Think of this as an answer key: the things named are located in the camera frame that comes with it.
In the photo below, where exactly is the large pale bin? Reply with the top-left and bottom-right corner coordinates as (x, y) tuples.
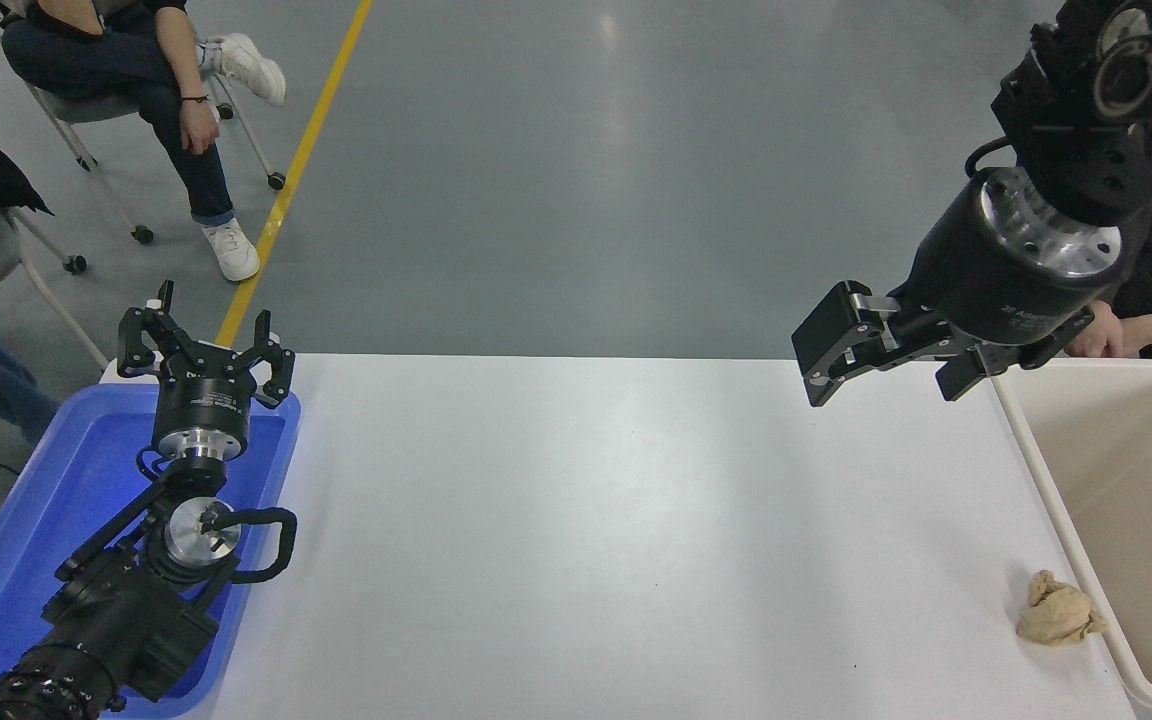
(991, 358), (1152, 716)

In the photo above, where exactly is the blue plastic tray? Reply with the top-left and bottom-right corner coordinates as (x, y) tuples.
(0, 382), (302, 719)

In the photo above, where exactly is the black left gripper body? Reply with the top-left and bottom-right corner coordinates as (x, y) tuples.
(154, 362), (259, 443)

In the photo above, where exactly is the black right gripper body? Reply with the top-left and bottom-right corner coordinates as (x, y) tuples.
(898, 175), (1125, 347)

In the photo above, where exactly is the tan paper ball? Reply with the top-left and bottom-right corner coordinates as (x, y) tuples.
(1016, 570), (1108, 647)

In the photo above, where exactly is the person's hand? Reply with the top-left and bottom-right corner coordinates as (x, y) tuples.
(179, 98), (221, 157)
(1066, 300), (1140, 359)

